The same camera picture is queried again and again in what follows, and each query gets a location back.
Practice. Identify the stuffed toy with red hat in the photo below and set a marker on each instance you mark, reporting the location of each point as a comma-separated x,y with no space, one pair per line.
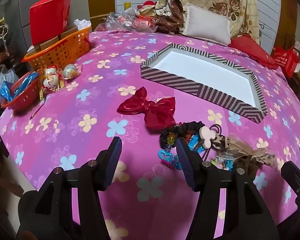
147,8

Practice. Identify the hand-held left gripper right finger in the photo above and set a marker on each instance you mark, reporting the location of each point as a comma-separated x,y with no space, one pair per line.
186,166

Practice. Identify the red satin bow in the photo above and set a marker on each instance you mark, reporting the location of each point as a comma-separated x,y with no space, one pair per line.
152,108

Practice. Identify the floral quilt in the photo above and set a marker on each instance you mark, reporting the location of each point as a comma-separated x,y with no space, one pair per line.
222,2

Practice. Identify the striped cardboard box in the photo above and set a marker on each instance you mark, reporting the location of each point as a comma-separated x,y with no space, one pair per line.
205,65

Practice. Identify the orange plastic basket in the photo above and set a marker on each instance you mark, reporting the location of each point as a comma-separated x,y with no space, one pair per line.
62,50

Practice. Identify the thin red stick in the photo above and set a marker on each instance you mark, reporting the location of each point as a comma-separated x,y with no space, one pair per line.
36,112

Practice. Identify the blue plastic hair clip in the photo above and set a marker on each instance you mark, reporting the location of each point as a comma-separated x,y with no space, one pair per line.
196,142

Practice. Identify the black beaded scrunchie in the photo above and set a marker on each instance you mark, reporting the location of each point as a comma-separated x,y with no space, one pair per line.
170,132

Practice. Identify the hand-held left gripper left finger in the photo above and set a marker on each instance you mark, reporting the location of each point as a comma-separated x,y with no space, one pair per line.
113,163

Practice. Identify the pink floral blanket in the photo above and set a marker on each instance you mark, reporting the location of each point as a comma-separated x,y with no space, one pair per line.
90,120

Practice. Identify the brown plush bow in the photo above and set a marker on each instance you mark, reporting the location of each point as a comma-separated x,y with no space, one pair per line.
245,164

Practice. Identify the red gift bag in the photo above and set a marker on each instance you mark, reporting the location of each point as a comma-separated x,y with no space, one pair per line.
48,17

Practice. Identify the clear plastic bag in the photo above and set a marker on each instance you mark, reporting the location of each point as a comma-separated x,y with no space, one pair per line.
125,21

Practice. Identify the white plastic bag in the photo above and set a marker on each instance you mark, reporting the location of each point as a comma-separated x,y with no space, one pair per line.
6,76

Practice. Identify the leopard print bow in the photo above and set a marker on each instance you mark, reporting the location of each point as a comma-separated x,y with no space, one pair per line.
219,141

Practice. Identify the red ruffled cushion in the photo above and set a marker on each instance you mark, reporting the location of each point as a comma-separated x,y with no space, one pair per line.
252,50

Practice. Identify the beige printed ribbon bow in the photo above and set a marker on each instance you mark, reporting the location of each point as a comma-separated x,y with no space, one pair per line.
260,155

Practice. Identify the yellow measuring tape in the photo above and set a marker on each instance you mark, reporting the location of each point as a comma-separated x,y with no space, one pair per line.
41,95

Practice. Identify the blue plastic bag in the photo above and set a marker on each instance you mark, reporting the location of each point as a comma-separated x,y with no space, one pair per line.
7,90

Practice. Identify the white pillow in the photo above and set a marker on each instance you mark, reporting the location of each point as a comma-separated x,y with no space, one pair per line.
206,25

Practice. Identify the white tissue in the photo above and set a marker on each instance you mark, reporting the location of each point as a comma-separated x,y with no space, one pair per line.
82,23

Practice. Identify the yellow bottle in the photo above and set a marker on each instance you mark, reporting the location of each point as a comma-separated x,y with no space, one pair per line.
127,5

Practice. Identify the red shopping bag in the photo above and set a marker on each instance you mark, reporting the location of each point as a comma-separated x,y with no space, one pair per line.
286,60

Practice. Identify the white egg ornament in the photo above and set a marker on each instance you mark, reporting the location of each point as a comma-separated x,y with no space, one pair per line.
51,83
71,70
50,70

